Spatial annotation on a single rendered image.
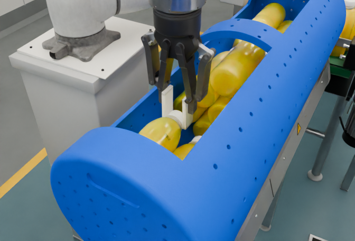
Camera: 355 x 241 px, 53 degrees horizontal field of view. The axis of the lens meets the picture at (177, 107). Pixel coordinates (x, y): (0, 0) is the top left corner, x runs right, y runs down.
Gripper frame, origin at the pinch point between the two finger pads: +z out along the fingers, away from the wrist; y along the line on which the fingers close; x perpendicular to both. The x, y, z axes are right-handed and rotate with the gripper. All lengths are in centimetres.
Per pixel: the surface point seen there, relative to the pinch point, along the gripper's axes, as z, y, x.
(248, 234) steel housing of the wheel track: 26.1, 18.2, -1.2
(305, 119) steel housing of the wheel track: 26, 18, 43
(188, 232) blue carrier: -4.6, 16.2, -24.4
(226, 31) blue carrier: -9.4, 1.9, 15.8
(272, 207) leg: 94, 14, 61
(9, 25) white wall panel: 108, -273, 142
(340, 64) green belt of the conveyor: 24, 21, 76
